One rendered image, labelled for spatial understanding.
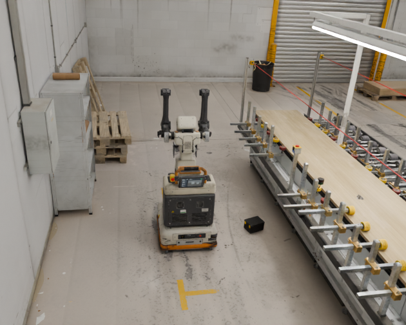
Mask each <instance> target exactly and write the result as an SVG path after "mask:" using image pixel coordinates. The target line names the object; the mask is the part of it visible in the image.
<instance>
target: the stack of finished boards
mask: <svg viewBox="0 0 406 325"><path fill-rule="evenodd" d="M377 82H378V83H376V82H374V81H364V84H363V87H364V88H366V89H368V90H370V91H372V92H374V93H376V94H378V95H402V94H403V95H406V81H377ZM379 83H380V84H379ZM383 85H385V86H387V87H389V88H391V89H392V90H391V89H389V88H387V87H385V86H383ZM394 90H396V91H397V92H395V91H394ZM398 92H400V93H401V94H399V93H398Z"/></svg>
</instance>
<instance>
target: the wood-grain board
mask: <svg viewBox="0 0 406 325"><path fill-rule="evenodd" d="M259 115H261V116H262V119H261V121H262V122H263V123H265V122H267V129H268V130H270V131H271V125H274V126H275V130H274V136H275V137H276V138H279V142H280V143H281V145H282V146H286V150H287V151H288V152H289V153H290V155H291V156H292V157H293V155H294V153H293V152H292V149H293V145H300V146H301V147H302V150H301V154H298V159H297V163H298V164H299V165H300V166H301V167H302V168H303V167H304V163H308V164H309V166H308V170H307V174H308V176H310V178H312V180H314V179H318V178H319V177H321V178H324V184H323V185H321V187H322V191H323V192H324V193H325V192H326V190H330V191H331V197H330V200H331V202H332V203H333V204H334V205H335V206H336V207H337V208H339V206H340V202H345V203H346V206H354V207H355V210H356V211H355V214H354V215H347V214H346V213H344V215H343V216H344V217H345V218H346V219H347V220H348V221H349V222H350V223H351V224H360V223H361V222H365V221H368V222H369V223H370V225H371V229H370V230H369V231H361V230H360V232H359V234H360V235H361V236H362V237H363V238H364V239H365V240H366V242H373V240H375V239H378V240H379V239H385V240H386V241H387V243H388V248H387V249H386V250H378V253H377V254H378V255H379V256H380V258H381V259H382V260H383V261H384V263H391V262H395V261H397V260H405V261H406V202H405V201H404V200H403V199H402V198H401V197H400V196H398V195H397V194H396V193H395V192H393V191H392V190H391V189H390V188H389V187H388V186H387V185H385V184H384V183H383V182H381V180H379V178H377V177H376V176H375V175H373V174H372V173H371V172H370V171H369V170H368V169H367V168H365V167H364V166H363V165H362V164H360V163H359V162H358V161H357V160H356V159H355V158H354V157H352V156H351V155H350V154H349V153H347V152H346V151H345V150H344V149H343V148H342V147H341V146H339V145H338V144H337V143H335V142H334V141H333V140H332V139H331V138H330V137H329V136H327V135H326V134H325V133H323V131H321V129H319V128H318V127H317V126H315V125H314V124H313V123H312V122H311V121H310V120H309V119H307V118H306V117H305V116H304V115H302V114H301V113H300V112H299V111H298V110H256V116H257V117H258V116H259ZM319 185H320V184H319ZM358 194H359V195H361V196H362V197H363V200H362V199H357V195H358ZM398 278H399V280H401V281H402V283H403V284H404V285H405V286H406V271H401V272H400V274H399V277H398Z"/></svg>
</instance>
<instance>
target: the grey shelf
mask: <svg viewBox="0 0 406 325"><path fill-rule="evenodd" d="M52 74H53V73H52ZM52 74H51V76H50V78H49V79H48V80H47V82H46V84H45V85H44V87H43V89H42V90H41V92H40V93H39V94H40V98H52V99H53V103H54V109H55V120H56V126H57V137H58V143H59V155H60V156H59V159H58V161H57V166H56V168H55V171H54V174H53V173H50V180H51V185H52V195H53V205H54V210H55V217H58V215H59V214H58V211H60V210H85V209H89V215H92V214H93V212H92V195H93V188H94V183H95V181H97V179H96V173H95V155H94V146H93V128H92V111H91V101H90V84H89V73H80V80H53V75H52ZM86 87H87V92H86ZM88 113H89V118H88ZM85 120H88V121H89V122H90V123H89V126H88V129H87V132H86V127H85ZM81 127H82V129H81ZM82 139H83V143H82ZM90 139H91V144H90ZM92 165H93V169H92ZM57 209H58V211H57Z"/></svg>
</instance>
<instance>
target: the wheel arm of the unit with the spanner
mask: <svg viewBox="0 0 406 325"><path fill-rule="evenodd" d="M311 206H312V205H311V204H291V205H283V207H282V208H283V209H284V210H287V209H300V208H311Z"/></svg>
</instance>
